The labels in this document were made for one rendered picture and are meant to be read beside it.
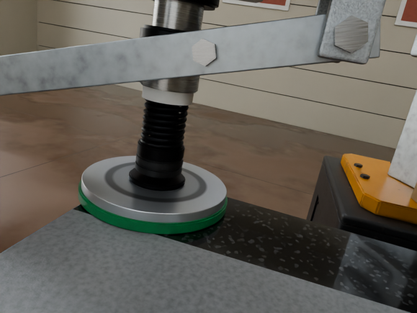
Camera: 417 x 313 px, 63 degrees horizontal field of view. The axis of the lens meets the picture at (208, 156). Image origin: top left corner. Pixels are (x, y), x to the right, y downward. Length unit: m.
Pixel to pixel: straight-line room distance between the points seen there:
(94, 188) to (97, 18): 7.57
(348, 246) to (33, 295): 0.39
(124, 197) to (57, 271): 0.13
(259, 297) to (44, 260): 0.22
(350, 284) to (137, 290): 0.24
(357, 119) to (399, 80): 0.87
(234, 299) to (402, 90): 6.11
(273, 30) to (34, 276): 0.34
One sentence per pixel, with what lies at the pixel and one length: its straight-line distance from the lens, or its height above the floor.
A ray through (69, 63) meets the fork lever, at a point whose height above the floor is 1.03.
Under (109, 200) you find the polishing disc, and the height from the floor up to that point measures 0.88.
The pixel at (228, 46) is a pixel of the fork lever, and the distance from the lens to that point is 0.40.
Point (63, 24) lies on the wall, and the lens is 8.55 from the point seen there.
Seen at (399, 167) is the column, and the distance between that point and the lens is 1.23.
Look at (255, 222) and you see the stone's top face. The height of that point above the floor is 0.85.
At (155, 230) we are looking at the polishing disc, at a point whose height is 0.86.
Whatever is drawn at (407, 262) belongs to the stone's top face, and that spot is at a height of 0.85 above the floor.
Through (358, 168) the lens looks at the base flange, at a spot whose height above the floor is 0.78.
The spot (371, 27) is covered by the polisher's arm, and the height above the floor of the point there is 1.12.
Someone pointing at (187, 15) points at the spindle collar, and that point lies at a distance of 0.45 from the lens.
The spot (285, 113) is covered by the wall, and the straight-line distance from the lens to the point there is 6.41.
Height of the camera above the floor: 1.08
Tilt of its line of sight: 17 degrees down
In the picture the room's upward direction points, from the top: 10 degrees clockwise
